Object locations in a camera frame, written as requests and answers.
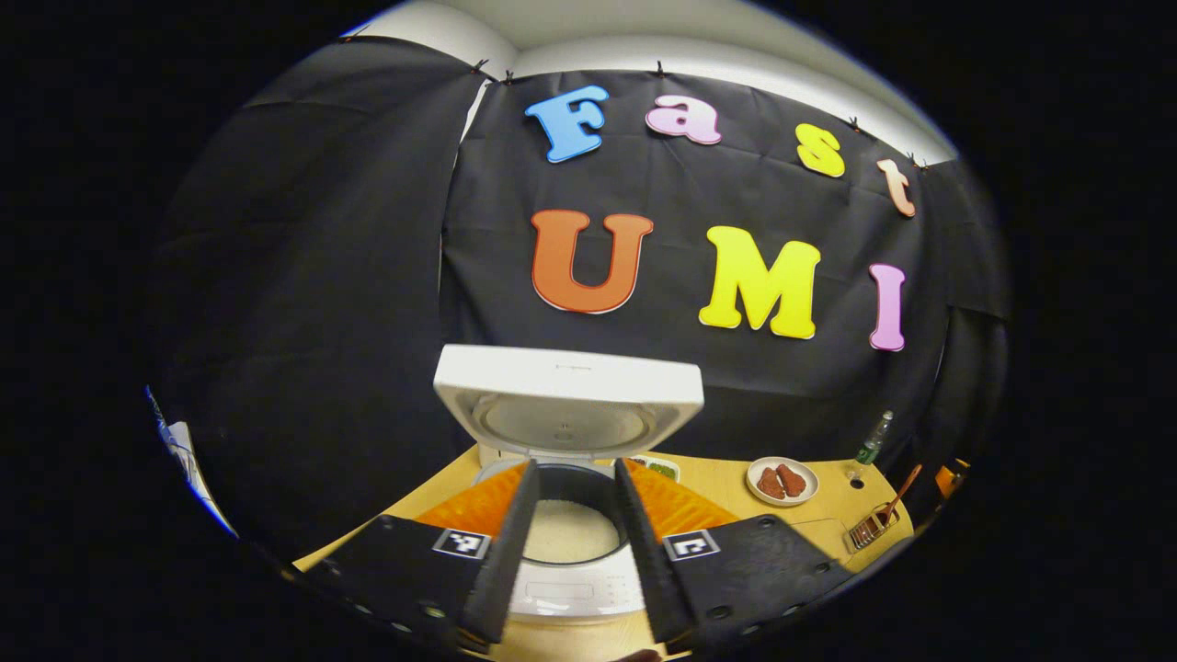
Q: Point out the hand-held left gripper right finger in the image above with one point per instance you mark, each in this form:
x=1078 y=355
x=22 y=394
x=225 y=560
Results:
x=648 y=561

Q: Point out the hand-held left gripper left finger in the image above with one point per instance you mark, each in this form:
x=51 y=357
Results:
x=506 y=561

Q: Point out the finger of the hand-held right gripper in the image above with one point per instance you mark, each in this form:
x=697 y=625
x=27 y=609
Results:
x=949 y=480

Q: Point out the wooden spoon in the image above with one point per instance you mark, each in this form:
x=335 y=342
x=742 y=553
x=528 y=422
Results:
x=899 y=496

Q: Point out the white rice cooker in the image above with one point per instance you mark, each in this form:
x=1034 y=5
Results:
x=570 y=386

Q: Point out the green plastic bottle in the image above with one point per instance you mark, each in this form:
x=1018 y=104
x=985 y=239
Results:
x=874 y=441

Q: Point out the white divided grain dish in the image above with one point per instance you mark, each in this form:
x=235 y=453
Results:
x=664 y=469

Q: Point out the brown meat piece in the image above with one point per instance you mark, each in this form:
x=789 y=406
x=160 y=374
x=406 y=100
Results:
x=793 y=479
x=771 y=484

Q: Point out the white round plate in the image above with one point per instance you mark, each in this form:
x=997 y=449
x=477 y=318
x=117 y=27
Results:
x=783 y=501

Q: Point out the black backdrop cloth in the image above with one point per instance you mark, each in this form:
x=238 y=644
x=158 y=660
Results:
x=322 y=303

